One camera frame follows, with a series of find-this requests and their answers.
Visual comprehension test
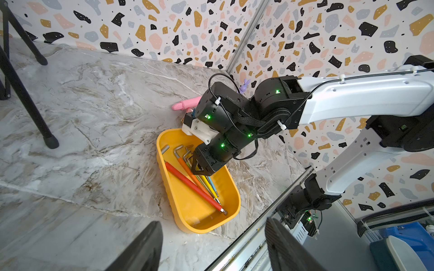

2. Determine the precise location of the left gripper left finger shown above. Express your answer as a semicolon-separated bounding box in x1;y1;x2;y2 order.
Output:
106;221;163;271

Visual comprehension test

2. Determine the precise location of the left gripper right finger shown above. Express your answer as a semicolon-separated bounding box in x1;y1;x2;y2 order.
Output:
264;217;325;271

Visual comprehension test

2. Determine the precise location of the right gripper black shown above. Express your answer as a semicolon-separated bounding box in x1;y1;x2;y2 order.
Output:
192;82;266;176

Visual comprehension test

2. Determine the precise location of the yellow plastic storage box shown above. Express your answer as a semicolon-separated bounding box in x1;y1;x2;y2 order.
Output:
156;128;241;234

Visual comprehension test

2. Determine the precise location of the green hex key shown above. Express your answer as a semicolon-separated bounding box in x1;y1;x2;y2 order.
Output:
183;148;215;199

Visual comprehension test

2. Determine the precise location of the orange hex key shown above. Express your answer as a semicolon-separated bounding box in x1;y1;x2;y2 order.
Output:
174;145;211;196

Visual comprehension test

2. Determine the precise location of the blue hex key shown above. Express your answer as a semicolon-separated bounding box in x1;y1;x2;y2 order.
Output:
205;176;219;198

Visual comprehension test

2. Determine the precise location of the red hex key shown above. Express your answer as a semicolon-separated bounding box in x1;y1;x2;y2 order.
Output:
165;161;228;215

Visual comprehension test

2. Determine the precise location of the yellow hex key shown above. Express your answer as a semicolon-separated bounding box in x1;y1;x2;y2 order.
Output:
200;175;217;198

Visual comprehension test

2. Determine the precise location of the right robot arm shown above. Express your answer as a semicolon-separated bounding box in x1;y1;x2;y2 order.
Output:
190;55;434;228

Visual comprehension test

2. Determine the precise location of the small purple toy figure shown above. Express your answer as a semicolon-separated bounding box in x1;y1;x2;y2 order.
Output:
239;79;250;94

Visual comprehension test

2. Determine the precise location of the pink cylindrical tube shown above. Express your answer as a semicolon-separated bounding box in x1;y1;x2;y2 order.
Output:
171;96;202;111

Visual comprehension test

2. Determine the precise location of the blue white bin outside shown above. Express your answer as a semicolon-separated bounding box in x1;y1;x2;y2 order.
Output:
370;222;434;271

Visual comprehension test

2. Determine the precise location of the black perforated music stand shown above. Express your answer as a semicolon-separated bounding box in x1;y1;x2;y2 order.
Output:
1;1;59;149

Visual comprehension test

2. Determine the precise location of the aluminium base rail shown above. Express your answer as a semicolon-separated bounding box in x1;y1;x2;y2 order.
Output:
207;166;314;271

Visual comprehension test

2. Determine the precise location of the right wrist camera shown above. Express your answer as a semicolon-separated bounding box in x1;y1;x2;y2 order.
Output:
182;119;218;145

